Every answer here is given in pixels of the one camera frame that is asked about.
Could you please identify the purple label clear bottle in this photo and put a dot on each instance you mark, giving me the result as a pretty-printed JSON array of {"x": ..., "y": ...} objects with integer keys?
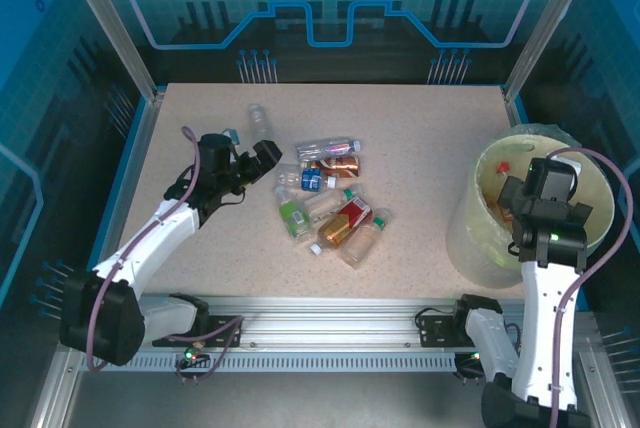
[{"x": 325, "y": 149}]

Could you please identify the blue label clear bottle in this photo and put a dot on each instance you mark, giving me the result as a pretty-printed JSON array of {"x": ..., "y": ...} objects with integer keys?
[{"x": 311, "y": 179}]

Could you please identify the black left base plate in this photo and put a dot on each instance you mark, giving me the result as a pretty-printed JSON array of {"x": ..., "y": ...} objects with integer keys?
[{"x": 225, "y": 330}]

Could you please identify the plain clear small bottle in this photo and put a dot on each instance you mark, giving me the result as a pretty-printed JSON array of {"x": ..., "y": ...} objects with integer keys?
[{"x": 259, "y": 123}]

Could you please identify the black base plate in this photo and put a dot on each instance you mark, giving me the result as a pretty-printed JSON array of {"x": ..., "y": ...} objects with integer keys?
[
  {"x": 435, "y": 330},
  {"x": 225, "y": 330}
]

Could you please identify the amber tea bottle red label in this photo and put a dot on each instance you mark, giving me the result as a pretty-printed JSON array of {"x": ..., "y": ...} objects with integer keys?
[{"x": 345, "y": 220}]

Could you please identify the blue table edge trim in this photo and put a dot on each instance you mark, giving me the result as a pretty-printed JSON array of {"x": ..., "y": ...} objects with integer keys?
[
  {"x": 521, "y": 110},
  {"x": 117, "y": 183}
]

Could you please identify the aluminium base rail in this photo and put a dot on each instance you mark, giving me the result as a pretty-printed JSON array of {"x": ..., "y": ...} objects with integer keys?
[{"x": 325, "y": 318}]

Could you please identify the brown cola bottle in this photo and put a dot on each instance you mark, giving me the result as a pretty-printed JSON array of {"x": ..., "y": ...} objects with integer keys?
[{"x": 335, "y": 166}]

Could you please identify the slim clear bottle green band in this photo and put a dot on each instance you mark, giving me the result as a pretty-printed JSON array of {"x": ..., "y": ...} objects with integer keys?
[{"x": 325, "y": 204}]

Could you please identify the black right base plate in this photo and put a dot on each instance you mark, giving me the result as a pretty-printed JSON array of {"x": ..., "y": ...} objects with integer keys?
[{"x": 435, "y": 330}]

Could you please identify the pale green bin with liner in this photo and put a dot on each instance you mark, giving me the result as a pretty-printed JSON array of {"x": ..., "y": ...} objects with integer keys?
[{"x": 480, "y": 248}]

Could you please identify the right controller with green light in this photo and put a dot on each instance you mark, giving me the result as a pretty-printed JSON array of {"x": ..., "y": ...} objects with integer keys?
[{"x": 470, "y": 359}]

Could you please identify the left controller with green light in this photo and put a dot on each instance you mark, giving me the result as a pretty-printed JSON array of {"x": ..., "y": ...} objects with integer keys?
[{"x": 192, "y": 357}]

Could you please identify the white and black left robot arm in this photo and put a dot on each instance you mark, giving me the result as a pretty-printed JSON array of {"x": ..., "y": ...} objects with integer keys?
[{"x": 150, "y": 238}]

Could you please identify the aluminium frame post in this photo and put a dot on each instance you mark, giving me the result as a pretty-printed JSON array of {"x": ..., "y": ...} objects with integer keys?
[
  {"x": 550, "y": 23},
  {"x": 105, "y": 23}
]

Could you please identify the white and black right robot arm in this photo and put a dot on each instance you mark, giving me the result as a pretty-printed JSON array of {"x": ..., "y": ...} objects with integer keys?
[{"x": 545, "y": 323}]

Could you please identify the green label clear bottle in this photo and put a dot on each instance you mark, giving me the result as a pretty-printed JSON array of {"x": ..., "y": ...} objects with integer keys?
[{"x": 295, "y": 213}]

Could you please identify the large orange juice bottle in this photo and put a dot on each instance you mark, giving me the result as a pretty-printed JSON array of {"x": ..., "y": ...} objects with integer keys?
[{"x": 497, "y": 210}]

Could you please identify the wide clear bottle green band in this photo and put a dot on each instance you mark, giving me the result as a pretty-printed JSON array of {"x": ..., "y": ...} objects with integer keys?
[{"x": 362, "y": 245}]

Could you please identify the controller with green light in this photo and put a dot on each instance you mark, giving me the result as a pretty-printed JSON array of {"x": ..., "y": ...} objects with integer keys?
[
  {"x": 470, "y": 359},
  {"x": 192, "y": 357}
]

